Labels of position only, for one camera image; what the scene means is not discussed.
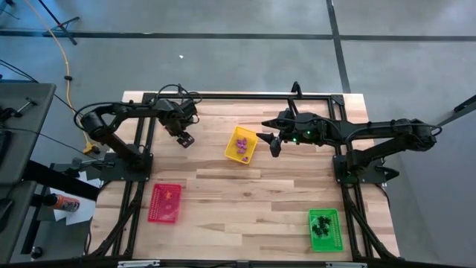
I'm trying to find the black clamp with handle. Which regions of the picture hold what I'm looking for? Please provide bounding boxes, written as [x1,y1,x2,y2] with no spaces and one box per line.
[0,97,38,123]

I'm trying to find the black tripod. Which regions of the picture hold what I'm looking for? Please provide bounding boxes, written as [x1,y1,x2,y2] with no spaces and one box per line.
[36,0,81,46]

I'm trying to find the black support beam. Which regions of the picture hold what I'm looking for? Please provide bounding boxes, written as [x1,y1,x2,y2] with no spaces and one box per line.
[22,159,101,202]

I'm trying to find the black bar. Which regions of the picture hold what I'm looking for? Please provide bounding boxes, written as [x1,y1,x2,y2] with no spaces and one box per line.
[408,95,476,143]

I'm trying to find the yellow cable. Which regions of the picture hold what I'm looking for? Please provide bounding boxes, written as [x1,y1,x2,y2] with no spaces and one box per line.
[24,0,100,156]

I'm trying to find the green plastic basket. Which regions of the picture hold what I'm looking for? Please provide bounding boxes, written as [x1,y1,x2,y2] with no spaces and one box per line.
[308,208,345,254]

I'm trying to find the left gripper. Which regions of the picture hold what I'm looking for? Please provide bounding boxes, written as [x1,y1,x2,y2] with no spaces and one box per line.
[158,98,200,149]

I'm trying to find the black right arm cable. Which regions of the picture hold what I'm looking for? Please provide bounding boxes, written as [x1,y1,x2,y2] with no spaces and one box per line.
[285,95,300,117]

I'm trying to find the white paper sheets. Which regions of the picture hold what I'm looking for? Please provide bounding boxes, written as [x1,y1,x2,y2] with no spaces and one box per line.
[49,170,102,226]

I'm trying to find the silver metal bracket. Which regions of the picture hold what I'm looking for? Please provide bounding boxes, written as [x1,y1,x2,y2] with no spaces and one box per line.
[325,261,368,268]
[117,260,161,268]

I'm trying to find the orange can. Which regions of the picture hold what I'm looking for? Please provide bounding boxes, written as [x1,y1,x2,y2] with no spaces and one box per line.
[43,193,81,213]

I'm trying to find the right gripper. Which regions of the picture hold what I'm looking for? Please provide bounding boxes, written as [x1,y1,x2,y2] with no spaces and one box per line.
[255,107,331,158]

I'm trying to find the red plastic basket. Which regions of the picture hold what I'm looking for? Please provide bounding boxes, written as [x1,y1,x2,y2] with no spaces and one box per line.
[147,182,183,225]

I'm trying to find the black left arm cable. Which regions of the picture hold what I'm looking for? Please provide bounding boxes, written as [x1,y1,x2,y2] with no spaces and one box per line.
[156,83,204,124]

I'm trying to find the black aluminium rig frame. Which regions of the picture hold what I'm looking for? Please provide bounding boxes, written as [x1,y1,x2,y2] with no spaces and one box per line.
[87,81,401,268]

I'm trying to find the grey panel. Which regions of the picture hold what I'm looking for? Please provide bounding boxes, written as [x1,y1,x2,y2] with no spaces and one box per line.
[385,111,476,266]

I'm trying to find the yellow plastic basket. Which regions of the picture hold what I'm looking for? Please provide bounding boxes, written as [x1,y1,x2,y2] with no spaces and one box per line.
[223,125,260,165]

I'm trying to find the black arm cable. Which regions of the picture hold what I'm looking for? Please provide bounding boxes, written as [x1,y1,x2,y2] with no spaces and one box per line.
[285,95,300,117]
[156,83,204,124]

